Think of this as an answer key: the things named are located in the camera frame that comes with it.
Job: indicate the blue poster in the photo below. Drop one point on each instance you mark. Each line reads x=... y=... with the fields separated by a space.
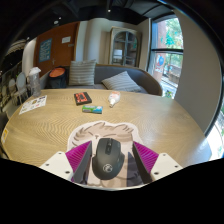
x=45 y=50

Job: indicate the small white door sign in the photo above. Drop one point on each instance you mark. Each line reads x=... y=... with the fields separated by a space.
x=66 y=39

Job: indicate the black backpack with orange top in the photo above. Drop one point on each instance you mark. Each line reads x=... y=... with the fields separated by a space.
x=57 y=79

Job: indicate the white squeeze tube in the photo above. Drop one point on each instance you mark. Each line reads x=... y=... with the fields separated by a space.
x=113 y=98

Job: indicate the white sticker sheet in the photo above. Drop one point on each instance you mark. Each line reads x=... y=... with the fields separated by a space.
x=33 y=104

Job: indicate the glass-door cabinet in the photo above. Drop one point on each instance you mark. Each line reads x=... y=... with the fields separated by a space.
x=125 y=46

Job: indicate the black and red case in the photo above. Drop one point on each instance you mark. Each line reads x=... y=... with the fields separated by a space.
x=83 y=98

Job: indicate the upright striped pillow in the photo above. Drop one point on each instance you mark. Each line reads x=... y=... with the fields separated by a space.
x=82 y=73

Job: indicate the grey curved sofa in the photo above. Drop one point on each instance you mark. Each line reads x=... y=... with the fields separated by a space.
x=133 y=73

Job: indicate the yellow warning sticker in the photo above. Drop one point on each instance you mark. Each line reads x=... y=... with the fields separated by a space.
x=4 y=136

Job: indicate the cat-shaped mouse pad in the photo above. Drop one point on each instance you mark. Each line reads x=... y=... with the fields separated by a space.
x=100 y=130

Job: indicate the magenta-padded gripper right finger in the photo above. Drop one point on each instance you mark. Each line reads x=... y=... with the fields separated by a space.
x=166 y=165

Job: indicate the leaning striped pillow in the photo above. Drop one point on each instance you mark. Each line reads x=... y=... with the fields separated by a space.
x=121 y=82

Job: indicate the brown wooden door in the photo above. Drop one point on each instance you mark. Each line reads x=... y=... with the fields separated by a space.
x=61 y=55

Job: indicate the clear plastic shaker cup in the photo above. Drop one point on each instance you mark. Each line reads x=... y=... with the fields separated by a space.
x=34 y=83

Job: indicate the black computer mouse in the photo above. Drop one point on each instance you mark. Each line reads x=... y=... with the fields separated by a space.
x=108 y=160

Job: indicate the small green pack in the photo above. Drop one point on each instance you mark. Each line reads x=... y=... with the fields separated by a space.
x=92 y=109

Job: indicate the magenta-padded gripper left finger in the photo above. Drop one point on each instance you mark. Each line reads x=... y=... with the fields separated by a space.
x=55 y=165

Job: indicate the group of white chairs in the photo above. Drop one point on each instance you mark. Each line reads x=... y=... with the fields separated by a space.
x=18 y=86

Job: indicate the large window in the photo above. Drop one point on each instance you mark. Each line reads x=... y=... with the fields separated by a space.
x=166 y=56

